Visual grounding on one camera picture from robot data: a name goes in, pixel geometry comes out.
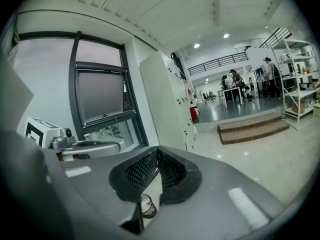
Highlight white tall cabinet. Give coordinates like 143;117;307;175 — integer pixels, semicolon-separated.
139;49;199;153

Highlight brown wooden steps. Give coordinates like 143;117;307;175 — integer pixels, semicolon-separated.
216;112;291;146

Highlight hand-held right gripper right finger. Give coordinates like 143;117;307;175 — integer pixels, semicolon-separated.
144;145;286;240

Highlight black balcony railing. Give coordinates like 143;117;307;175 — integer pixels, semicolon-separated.
186;52;250;77

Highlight black window frame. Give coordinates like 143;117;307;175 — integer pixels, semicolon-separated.
10;30;151;151

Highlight cardboard box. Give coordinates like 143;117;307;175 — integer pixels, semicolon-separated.
291;101;308;115

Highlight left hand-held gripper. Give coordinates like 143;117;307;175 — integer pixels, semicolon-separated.
24;116;121;157

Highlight white table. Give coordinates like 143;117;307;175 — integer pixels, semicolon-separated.
216;86;245;109

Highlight red bag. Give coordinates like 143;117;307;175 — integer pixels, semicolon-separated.
189;105;201;124

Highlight white metal shelf rack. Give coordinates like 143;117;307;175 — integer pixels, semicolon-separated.
269;38;320;132

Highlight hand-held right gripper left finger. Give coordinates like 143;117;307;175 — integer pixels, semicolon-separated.
59;145;159;235

